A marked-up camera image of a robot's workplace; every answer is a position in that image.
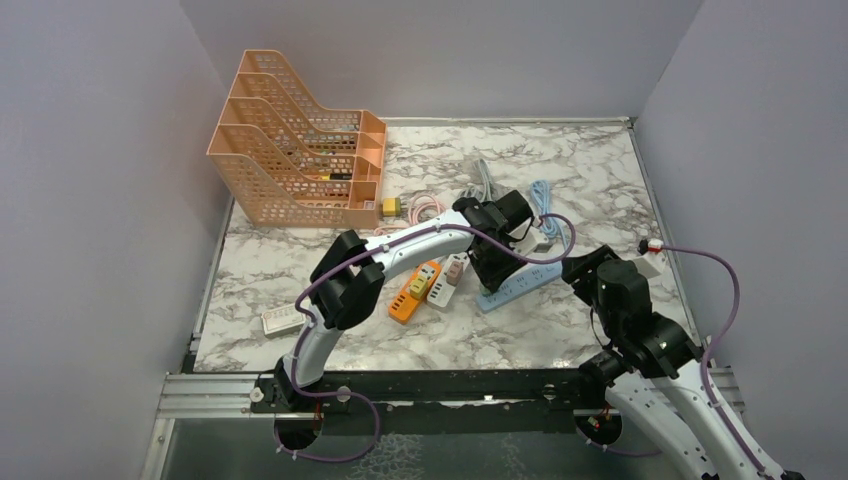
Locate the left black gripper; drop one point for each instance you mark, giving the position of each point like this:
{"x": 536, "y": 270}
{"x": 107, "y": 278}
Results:
{"x": 493, "y": 278}

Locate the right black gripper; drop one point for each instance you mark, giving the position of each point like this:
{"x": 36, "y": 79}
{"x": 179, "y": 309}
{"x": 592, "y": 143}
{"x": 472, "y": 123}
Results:
{"x": 581, "y": 270}

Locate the yellow cube plug adapter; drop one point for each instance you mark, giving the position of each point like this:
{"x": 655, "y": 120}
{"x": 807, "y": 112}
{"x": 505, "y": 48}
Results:
{"x": 419, "y": 286}

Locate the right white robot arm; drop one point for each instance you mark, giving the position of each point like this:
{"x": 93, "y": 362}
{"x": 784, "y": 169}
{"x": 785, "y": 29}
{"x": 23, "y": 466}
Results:
{"x": 655, "y": 374}

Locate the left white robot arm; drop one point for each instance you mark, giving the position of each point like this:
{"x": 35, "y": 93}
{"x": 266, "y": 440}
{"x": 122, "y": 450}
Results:
{"x": 346, "y": 284}

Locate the blue power strip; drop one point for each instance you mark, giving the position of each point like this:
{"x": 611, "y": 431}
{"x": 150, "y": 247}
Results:
{"x": 519, "y": 285}

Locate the white power strip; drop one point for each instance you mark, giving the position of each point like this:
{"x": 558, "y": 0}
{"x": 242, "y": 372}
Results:
{"x": 445, "y": 285}

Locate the yellow adapter near organizer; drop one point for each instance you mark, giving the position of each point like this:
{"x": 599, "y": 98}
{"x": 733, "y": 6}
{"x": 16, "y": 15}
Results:
{"x": 392, "y": 207}

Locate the orange power strip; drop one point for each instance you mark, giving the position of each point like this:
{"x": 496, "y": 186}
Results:
{"x": 403, "y": 307}

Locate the orange mesh file organizer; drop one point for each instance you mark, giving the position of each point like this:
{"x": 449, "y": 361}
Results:
{"x": 289, "y": 161}

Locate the white red labelled box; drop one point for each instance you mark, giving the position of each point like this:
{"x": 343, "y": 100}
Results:
{"x": 281, "y": 321}

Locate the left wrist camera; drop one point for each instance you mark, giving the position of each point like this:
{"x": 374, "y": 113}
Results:
{"x": 533, "y": 242}

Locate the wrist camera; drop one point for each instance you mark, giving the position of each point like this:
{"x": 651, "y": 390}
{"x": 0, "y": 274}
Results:
{"x": 651, "y": 261}
{"x": 533, "y": 242}

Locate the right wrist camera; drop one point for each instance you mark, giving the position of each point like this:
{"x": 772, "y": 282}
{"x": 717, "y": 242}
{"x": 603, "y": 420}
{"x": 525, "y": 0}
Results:
{"x": 651, "y": 261}

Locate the black mounting rail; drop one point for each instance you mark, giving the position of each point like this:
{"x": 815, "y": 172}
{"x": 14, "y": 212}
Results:
{"x": 431, "y": 402}

